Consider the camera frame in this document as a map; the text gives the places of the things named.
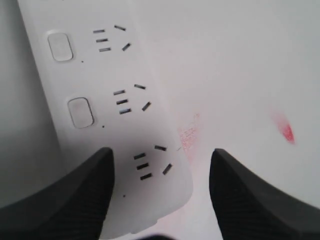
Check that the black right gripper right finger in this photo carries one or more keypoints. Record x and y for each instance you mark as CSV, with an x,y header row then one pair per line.
x,y
249,208

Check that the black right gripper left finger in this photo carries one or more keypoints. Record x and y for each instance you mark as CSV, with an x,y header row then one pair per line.
x,y
73,208

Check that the white power strip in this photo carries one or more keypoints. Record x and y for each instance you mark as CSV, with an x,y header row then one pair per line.
x,y
101,93

